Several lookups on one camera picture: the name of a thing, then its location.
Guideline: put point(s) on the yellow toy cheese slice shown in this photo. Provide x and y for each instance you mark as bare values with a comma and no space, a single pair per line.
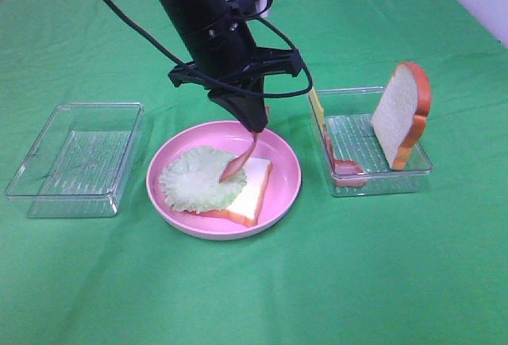
317,108

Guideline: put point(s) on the toy bacon strip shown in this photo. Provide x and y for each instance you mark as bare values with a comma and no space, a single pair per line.
235,165
342,167

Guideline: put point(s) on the left clear plastic tray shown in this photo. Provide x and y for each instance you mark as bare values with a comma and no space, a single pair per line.
79,164

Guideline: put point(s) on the green tablecloth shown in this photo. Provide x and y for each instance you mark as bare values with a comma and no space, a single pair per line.
423,268

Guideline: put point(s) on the pink round plate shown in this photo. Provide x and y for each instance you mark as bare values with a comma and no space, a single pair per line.
283,183

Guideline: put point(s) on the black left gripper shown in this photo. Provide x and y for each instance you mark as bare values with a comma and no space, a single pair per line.
223,60

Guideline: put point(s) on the right clear plastic tray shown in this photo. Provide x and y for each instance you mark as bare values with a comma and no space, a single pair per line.
347,116

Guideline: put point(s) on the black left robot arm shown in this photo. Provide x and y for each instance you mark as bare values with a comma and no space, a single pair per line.
210,15

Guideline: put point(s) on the toy lettuce leaf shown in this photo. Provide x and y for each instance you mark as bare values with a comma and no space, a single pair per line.
192,181

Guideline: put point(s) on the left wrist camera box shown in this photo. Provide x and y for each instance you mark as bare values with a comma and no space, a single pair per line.
250,9

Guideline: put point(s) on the toy bread slice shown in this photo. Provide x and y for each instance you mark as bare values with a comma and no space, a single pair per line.
245,209
400,118

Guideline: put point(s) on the clear plastic tray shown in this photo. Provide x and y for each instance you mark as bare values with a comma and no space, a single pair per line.
347,116
79,164

